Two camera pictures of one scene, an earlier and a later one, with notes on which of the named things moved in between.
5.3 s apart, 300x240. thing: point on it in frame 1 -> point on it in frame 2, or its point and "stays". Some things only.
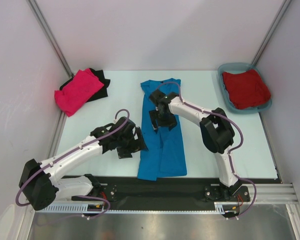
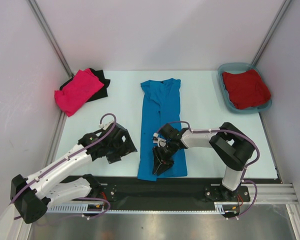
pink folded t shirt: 80,88 stays
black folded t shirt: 102,93 stays
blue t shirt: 164,157 stays
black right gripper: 171,122 -> 158,166
